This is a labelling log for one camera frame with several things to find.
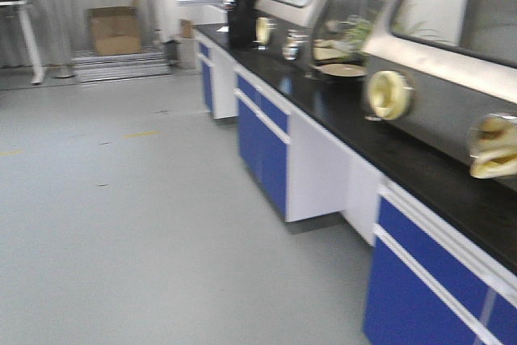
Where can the yellow glove port right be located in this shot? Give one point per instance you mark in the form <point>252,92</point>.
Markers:
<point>492,146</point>

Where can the small cardboard box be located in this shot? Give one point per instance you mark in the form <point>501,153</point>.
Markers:
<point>186,29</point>

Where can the large cardboard box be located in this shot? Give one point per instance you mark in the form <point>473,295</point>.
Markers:
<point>115,30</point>

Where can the yellow glove port near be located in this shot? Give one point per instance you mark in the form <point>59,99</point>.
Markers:
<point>389,94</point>

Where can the black bag on bench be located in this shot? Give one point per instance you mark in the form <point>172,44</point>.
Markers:
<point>241,20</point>

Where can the yellow glove port far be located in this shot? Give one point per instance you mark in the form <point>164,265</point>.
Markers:
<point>263,29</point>

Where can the steel glove box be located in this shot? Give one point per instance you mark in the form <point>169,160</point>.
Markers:
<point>459,55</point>

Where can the yellow glove port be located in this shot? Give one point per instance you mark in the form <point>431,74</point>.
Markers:
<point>263,29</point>
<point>492,146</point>
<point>389,94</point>

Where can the white standing desk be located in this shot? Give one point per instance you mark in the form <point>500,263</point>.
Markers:
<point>30,39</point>

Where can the blue white lab bench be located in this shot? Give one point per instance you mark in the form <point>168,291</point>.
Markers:
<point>444,245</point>

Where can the steel floor gratings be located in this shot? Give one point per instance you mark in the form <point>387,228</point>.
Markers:
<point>89,67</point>

